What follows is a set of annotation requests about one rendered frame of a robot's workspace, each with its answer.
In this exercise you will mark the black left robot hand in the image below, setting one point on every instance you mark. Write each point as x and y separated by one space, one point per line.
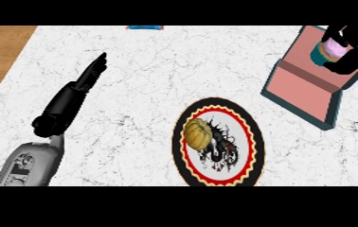
66 106

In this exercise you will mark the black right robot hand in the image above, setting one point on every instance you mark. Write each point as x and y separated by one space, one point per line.
344 65

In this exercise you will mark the pink cupcake with teal wrapper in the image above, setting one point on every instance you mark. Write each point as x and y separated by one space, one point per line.
329 51

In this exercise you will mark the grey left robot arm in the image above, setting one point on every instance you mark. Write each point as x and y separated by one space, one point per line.
30 163

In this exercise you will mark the pink and teal cardboard box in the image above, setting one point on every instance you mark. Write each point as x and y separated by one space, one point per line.
305 82

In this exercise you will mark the black red patterned plate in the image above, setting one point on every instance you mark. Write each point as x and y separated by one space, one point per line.
220 142

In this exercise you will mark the brown wooden surface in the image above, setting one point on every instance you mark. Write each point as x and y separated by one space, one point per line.
13 44

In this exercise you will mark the yellow bread roll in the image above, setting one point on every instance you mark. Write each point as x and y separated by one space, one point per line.
197 134

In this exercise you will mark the blue and orange object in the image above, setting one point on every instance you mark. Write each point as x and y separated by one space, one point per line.
146 27

